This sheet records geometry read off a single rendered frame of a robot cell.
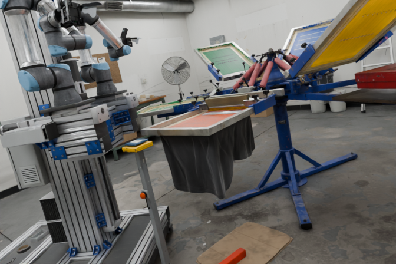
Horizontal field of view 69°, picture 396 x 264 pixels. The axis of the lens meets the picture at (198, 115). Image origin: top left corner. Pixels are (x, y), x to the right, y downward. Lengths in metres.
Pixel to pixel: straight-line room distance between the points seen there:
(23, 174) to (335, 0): 5.45
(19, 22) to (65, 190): 1.09
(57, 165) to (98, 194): 0.33
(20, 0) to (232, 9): 5.64
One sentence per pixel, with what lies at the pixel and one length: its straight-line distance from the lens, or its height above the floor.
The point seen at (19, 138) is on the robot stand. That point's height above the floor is 1.13.
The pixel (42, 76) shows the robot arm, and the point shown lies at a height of 1.43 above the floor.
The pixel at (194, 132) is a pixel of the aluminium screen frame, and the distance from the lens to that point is 1.61.
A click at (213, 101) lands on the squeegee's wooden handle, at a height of 1.04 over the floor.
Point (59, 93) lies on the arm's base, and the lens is 1.78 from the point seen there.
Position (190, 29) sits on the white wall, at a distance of 7.75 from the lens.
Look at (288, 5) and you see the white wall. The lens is 6.38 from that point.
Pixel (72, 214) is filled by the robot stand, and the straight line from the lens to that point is 2.25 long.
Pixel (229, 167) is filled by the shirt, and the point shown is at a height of 0.67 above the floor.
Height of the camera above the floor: 1.32
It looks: 9 degrees down
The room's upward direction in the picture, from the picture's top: 12 degrees counter-clockwise
